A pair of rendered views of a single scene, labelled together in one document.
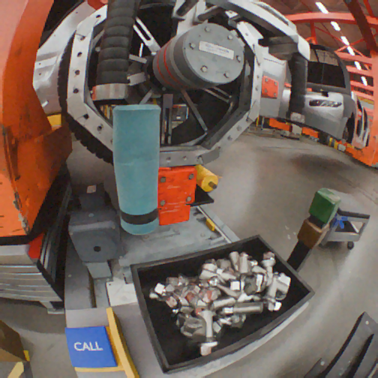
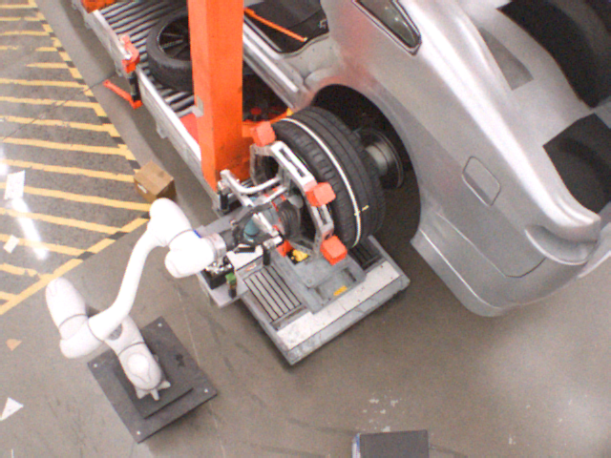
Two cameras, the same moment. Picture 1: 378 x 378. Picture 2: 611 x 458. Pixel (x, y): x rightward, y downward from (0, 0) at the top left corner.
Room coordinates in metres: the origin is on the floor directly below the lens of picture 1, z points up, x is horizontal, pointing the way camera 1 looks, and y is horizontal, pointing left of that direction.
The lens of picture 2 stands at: (0.16, -1.37, 3.12)
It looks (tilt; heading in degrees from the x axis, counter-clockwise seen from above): 60 degrees down; 74
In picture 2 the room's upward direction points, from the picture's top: 8 degrees clockwise
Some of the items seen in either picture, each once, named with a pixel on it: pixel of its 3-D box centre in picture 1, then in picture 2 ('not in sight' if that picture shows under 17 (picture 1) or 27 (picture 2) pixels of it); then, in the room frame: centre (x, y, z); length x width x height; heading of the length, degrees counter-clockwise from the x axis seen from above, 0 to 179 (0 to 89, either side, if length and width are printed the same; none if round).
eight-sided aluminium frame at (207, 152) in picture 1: (179, 65); (288, 198); (0.48, 0.05, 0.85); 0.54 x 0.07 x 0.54; 117
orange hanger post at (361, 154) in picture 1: (367, 100); not in sight; (2.35, -3.19, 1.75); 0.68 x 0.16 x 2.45; 27
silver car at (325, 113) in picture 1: (336, 110); not in sight; (3.83, -3.65, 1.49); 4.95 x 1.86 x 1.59; 117
